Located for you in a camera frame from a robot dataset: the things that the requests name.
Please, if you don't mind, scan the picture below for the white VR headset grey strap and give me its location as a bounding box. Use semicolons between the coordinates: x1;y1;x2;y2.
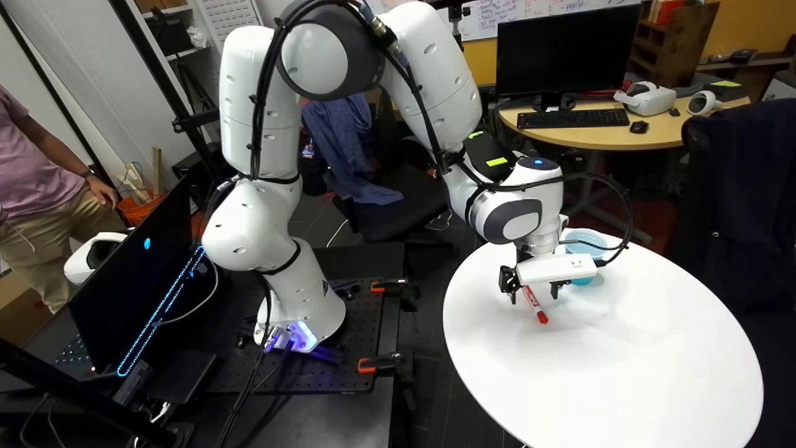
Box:
611;79;681;120

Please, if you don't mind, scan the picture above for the black tripod leg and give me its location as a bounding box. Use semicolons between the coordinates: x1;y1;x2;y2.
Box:
0;334;182;448

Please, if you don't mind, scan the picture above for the black office chair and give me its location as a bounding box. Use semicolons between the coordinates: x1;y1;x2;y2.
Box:
330;97;460;245

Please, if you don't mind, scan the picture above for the black keyboard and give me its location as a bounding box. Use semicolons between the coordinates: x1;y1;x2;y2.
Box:
516;107;631;131

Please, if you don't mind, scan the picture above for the person left hand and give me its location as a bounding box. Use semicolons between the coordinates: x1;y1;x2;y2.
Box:
85;174;125;212

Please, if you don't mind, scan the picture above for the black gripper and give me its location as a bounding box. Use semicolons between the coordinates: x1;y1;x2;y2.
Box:
496;260;578;308

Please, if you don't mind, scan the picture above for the yellow round desk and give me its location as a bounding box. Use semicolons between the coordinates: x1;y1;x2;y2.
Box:
496;92;754;153

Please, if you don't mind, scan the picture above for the person in pink shirt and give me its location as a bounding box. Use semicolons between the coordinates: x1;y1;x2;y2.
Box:
0;82;126;317

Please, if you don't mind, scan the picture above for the red Expo marker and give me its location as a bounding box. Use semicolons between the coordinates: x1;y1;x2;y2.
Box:
521;284;552;327

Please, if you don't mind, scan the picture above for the whiteboard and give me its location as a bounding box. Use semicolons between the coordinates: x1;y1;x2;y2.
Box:
457;0;646;42

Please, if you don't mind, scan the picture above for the white VR controller ring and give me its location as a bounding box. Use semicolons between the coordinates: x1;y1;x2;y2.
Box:
685;86;725;120

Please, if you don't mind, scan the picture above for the orange black clamp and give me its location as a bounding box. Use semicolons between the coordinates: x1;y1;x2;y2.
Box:
355;350;417;382
368;275;417;311

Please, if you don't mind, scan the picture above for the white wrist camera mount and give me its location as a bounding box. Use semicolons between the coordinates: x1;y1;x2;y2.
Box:
517;252;599;285

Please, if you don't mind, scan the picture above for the blue cloth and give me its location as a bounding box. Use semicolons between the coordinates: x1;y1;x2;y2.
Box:
299;92;406;209

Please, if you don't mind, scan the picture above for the black box with blue light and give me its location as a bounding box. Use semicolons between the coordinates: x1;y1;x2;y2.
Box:
68;179;221;382

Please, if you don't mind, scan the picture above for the wooden shelf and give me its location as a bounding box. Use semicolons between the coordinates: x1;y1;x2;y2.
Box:
628;0;725;90

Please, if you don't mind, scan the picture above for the black camera on stand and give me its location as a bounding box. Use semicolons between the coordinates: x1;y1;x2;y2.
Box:
431;0;475;47

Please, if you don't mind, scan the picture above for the white VR headset black visor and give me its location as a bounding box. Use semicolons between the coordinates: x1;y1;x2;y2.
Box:
62;228;133;288

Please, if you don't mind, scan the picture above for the black computer monitor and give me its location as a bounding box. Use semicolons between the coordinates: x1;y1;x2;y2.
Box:
496;1;644;107

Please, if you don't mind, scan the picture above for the blue plastic cup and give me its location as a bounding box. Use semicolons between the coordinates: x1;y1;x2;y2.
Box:
559;230;614;291

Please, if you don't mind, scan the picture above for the black jacket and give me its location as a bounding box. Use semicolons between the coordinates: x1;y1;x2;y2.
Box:
670;97;796;321

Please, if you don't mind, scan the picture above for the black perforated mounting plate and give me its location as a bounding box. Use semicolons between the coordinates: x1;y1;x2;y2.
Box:
22;238;399;448

